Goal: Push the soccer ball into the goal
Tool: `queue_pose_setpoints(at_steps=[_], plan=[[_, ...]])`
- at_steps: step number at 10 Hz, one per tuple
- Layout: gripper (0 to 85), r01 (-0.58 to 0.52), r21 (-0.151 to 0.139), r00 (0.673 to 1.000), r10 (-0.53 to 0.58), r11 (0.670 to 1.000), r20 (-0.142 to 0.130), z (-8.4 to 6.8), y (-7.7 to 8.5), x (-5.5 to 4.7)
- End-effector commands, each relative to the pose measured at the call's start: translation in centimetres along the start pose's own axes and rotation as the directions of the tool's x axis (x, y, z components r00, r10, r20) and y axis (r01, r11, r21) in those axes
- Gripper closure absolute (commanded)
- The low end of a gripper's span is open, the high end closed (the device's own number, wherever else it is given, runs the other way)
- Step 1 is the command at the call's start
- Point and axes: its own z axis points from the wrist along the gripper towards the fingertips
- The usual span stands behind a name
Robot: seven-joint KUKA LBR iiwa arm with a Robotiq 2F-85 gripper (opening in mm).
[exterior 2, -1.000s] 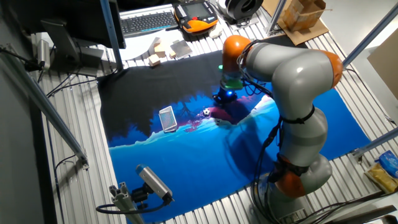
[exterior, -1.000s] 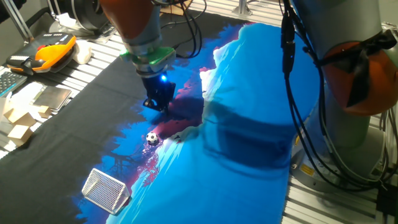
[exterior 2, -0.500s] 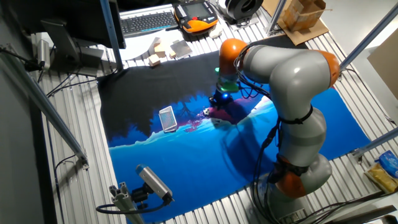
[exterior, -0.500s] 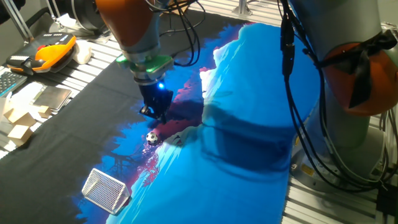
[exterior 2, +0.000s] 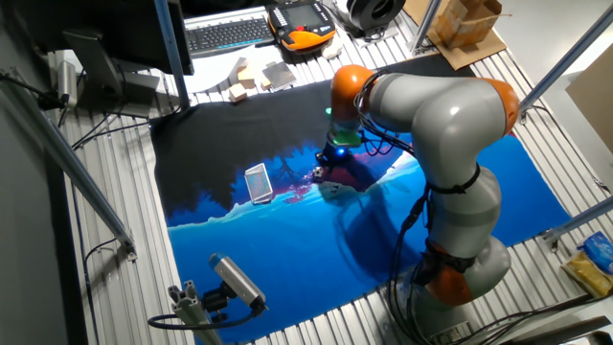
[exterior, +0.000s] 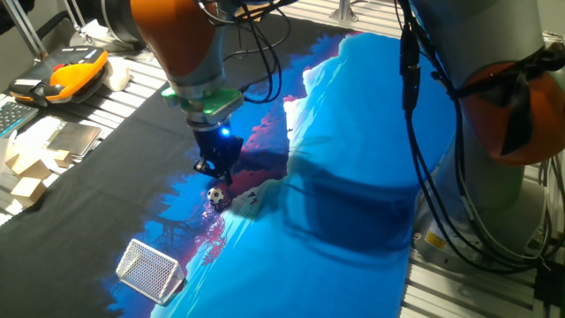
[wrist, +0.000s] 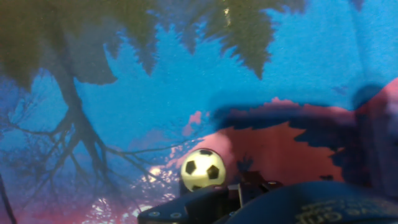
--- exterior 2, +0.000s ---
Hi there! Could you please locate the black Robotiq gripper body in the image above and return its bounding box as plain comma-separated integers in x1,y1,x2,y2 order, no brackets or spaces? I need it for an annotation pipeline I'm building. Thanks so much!
319,143,353,169

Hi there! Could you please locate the grey metal plate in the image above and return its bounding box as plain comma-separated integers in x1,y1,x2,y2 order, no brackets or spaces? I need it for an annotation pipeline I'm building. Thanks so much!
261,60,298,92

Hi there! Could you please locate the blue black printed cloth mat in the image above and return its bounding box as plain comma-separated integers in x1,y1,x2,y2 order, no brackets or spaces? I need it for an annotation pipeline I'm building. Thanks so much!
150,53,574,345

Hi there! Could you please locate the white foam lump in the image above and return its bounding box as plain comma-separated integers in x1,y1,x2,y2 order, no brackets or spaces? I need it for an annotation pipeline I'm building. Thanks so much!
320,36,345,60

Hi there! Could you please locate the orange black teach pendant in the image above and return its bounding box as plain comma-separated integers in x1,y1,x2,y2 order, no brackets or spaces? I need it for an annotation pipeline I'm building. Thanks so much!
266,0,338,53

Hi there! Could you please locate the black computer keyboard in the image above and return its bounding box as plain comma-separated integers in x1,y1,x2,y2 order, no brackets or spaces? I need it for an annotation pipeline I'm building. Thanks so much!
184,16,277,58

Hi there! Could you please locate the flat brown cardboard sheet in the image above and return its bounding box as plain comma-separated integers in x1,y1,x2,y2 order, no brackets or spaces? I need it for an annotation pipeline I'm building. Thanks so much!
403,0,508,72

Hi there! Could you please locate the brown cardboard box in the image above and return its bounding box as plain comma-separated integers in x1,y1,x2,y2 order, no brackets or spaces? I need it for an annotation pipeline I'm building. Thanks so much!
433,0,504,49

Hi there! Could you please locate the grey monitor stand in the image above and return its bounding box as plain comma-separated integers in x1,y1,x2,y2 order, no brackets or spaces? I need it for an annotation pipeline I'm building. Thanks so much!
61,29,162,119

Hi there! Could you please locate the large brown cardboard panel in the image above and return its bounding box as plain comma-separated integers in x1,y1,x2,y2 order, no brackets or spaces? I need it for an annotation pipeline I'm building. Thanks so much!
565,57,613,154

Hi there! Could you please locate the black computer monitor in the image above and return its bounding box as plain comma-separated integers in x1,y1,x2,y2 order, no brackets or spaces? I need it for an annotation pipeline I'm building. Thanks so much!
13,0,195,77

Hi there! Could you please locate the silver metal cylinder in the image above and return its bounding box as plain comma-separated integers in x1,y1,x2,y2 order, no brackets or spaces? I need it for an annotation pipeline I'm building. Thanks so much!
57,60,79,107

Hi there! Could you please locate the yellow plastic packet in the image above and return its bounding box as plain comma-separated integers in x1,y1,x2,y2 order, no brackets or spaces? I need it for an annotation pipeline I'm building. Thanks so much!
560,251,613,299

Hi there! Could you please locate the blue plastic packet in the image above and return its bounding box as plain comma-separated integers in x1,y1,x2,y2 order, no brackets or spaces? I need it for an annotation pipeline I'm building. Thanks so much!
578,231,613,275

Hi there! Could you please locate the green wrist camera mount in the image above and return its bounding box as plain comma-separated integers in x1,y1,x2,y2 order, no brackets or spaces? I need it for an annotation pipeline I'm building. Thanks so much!
325,107,363,148

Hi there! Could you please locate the white wire mesh goal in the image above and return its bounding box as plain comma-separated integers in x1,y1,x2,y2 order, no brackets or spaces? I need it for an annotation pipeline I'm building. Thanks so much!
243,162,275,206

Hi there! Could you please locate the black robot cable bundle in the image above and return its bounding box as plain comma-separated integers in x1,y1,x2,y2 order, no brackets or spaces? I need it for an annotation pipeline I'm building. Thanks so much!
353,71,480,345

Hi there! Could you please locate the black cable tie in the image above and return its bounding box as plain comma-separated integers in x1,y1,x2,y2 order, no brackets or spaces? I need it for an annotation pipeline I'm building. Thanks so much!
425,165,482,196

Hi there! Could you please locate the black fabric strap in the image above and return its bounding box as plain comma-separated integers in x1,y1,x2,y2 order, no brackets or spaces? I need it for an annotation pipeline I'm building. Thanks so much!
414,241,478,287

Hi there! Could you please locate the silver camera with blue end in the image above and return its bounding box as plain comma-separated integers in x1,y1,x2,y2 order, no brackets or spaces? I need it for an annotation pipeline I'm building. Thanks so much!
209,252,269,311

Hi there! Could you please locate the black cable spool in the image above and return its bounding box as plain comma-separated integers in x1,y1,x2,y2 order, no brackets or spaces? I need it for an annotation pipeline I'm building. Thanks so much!
345,0,407,35

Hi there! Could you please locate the aluminium frame bar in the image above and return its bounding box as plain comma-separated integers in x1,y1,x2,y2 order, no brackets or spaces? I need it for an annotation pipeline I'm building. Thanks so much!
543,195,613,243
409,0,444,55
517,4,613,121
152,0,192,109
0,71,139,261

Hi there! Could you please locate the black camera ball mount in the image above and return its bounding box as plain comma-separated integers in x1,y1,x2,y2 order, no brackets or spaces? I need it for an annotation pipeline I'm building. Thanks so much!
200,282,236,323

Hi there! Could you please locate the short aluminium extrusion post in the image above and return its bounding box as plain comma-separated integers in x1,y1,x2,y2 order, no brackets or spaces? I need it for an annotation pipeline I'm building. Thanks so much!
167,280,224,345

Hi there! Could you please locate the black camera cable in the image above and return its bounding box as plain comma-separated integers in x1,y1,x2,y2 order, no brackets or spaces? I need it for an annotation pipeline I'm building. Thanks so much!
147,306,260,332

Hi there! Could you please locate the black monitor cable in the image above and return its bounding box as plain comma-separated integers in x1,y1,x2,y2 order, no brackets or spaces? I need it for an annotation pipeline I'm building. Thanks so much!
71,112,150,150

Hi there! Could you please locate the thin black cable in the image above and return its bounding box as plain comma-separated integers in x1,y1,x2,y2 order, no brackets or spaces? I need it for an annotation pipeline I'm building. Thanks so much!
81,237,119,345

